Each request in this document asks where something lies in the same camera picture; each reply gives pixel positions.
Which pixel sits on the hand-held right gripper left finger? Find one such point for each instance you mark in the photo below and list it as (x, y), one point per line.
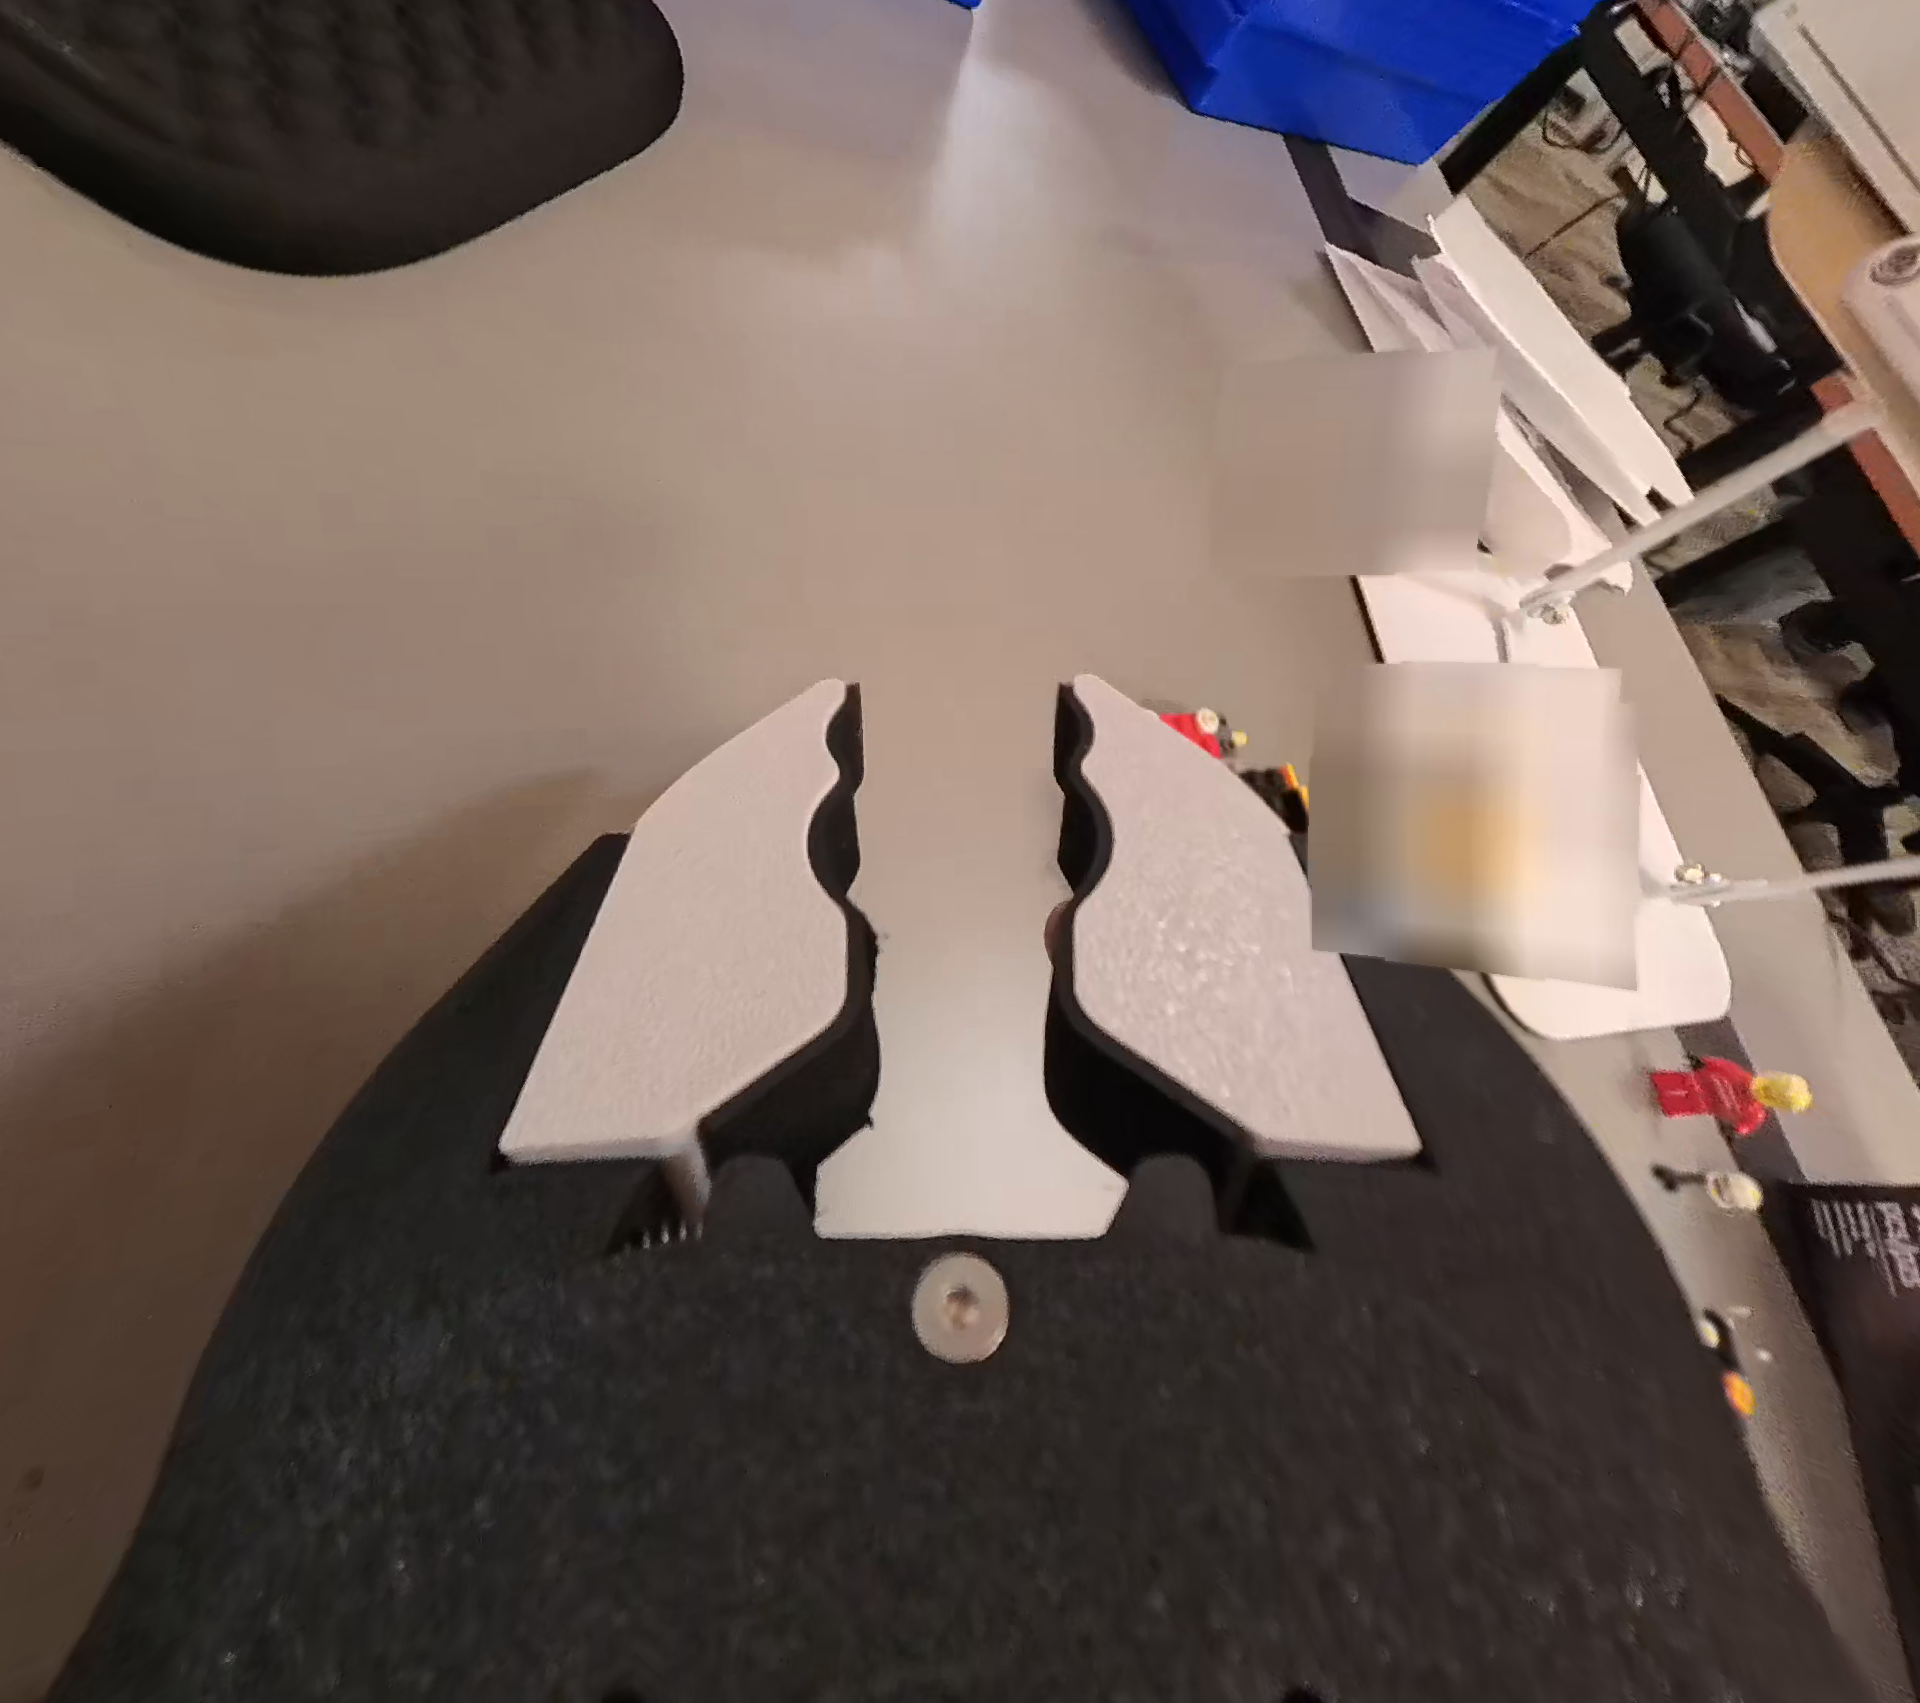
(704, 954)

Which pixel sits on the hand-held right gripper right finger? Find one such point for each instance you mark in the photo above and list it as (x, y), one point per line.
(1214, 954)

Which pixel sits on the yellow lego car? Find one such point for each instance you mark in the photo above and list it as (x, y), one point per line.
(1192, 732)

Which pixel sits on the red lego minifigure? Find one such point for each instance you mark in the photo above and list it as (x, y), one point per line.
(1710, 1092)

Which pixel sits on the black lego set box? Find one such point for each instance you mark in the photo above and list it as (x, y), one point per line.
(1853, 1357)

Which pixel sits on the white stand with clear rods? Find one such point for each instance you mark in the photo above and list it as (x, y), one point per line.
(1680, 984)

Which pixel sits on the white minifigure helmet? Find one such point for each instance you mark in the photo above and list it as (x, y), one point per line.
(1736, 1190)

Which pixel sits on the black office chair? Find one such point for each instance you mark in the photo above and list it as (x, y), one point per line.
(1680, 278)

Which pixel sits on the brown edged background desk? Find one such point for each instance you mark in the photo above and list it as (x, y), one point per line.
(1860, 420)

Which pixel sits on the white paper roll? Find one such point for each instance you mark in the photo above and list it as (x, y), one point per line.
(1892, 300)

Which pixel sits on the black textured wrist rest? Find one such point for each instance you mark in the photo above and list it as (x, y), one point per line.
(300, 38)

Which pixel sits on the large white machine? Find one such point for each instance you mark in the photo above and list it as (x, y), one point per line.
(1860, 52)

